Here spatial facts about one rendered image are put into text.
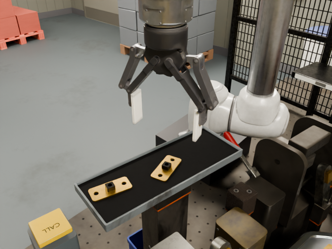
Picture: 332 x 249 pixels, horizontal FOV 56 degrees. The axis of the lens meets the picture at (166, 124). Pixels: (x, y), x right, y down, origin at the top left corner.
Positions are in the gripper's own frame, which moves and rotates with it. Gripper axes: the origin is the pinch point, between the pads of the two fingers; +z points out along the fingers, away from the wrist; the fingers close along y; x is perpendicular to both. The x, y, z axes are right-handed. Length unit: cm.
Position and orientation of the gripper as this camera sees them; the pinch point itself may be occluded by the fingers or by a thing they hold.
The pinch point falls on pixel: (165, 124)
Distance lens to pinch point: 62.8
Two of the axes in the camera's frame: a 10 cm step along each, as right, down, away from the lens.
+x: 4.6, -4.7, 7.5
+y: 8.9, 2.5, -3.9
